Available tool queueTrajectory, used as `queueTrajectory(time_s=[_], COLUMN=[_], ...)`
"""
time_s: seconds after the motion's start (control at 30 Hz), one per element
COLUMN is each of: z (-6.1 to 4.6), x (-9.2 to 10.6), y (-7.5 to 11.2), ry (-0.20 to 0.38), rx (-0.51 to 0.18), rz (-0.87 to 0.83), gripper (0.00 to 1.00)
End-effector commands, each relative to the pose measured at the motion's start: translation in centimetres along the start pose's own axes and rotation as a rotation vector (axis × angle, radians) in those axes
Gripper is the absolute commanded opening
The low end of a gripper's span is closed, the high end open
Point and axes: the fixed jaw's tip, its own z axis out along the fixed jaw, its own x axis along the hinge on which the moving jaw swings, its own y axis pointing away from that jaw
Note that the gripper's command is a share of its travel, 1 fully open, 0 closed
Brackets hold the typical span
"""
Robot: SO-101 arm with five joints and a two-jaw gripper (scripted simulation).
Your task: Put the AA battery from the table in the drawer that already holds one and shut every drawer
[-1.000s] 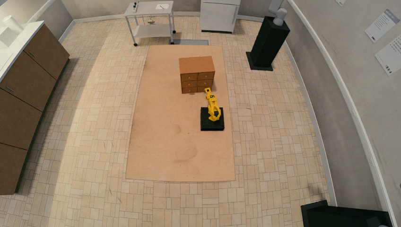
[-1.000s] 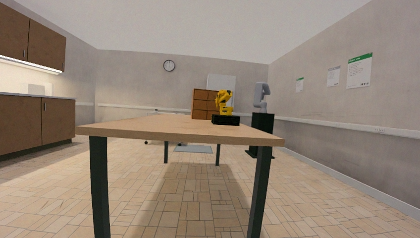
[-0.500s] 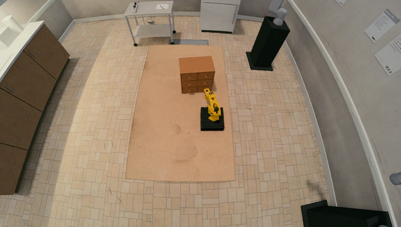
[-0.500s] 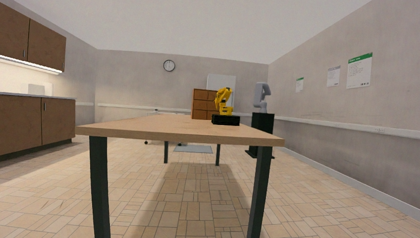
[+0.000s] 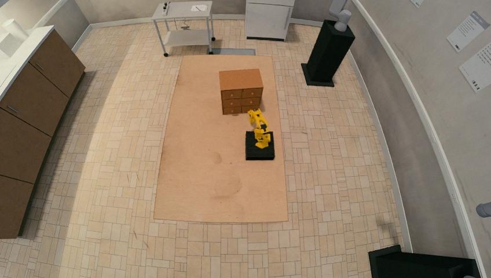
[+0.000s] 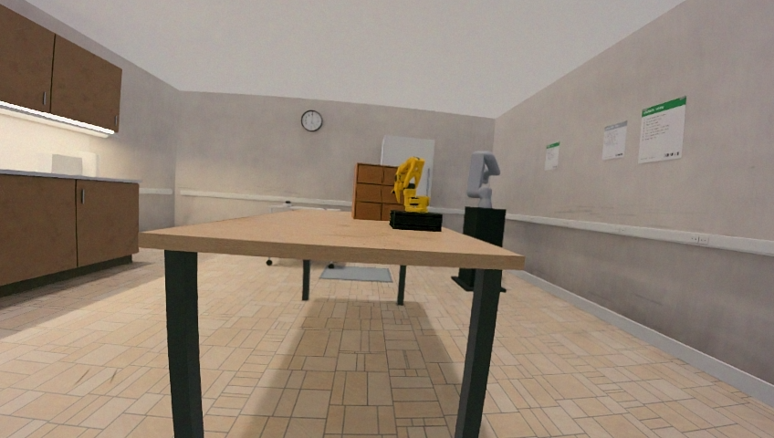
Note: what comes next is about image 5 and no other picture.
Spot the brown chest of drawers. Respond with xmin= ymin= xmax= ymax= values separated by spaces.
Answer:
xmin=219 ymin=69 xmax=264 ymax=108

